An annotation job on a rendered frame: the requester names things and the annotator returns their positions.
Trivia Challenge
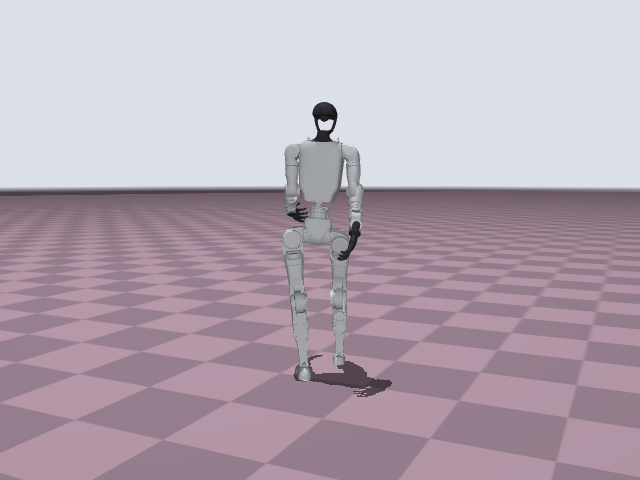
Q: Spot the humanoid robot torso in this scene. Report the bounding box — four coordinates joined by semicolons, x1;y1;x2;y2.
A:
299;136;344;245

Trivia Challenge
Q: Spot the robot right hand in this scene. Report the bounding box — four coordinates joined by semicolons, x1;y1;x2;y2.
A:
338;221;361;261

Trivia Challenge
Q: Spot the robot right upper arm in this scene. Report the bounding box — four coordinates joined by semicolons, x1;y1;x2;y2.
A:
341;144;361;198

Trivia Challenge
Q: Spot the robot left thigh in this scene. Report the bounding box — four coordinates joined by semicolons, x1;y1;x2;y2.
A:
282;226;309;313

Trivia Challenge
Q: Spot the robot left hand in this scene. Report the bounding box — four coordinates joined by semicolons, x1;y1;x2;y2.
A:
287;202;308;223

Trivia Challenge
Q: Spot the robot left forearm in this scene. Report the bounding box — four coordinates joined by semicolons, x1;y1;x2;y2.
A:
284;184;298;215

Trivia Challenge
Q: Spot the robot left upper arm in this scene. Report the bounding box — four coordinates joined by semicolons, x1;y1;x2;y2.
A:
285;143;302;197

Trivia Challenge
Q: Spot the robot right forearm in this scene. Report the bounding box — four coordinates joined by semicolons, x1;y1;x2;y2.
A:
348;184;364;232

